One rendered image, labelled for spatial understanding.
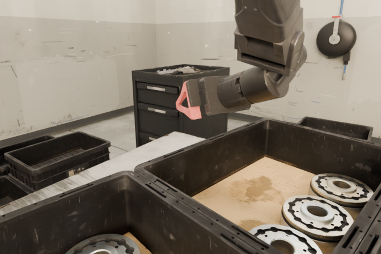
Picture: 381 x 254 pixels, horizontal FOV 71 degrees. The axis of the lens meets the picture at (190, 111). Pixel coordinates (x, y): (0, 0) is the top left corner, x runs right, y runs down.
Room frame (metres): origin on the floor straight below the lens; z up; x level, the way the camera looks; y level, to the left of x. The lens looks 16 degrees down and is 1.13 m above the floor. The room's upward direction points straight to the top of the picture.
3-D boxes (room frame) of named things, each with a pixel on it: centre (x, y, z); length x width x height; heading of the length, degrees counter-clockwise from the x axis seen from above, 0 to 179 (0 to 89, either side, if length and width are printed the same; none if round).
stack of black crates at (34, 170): (1.25, 0.65, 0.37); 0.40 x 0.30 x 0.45; 144
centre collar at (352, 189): (0.44, -0.28, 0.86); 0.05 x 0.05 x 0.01
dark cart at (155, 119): (1.99, 0.05, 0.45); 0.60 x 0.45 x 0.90; 144
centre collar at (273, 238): (0.29, -0.12, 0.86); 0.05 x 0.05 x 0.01
